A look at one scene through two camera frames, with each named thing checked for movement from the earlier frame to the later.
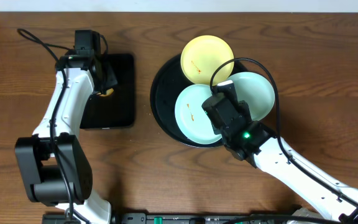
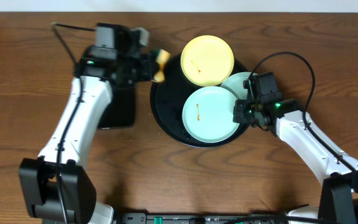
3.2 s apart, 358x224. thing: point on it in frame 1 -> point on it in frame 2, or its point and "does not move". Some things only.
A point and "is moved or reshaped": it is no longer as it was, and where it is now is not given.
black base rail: (174, 218) does not move
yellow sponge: (109, 91) is moved or reshaped
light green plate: (191, 121) is moved or reshaped
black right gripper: (216, 107) -> (239, 112)
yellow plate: (201, 55) does not move
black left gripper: (108, 82) -> (148, 66)
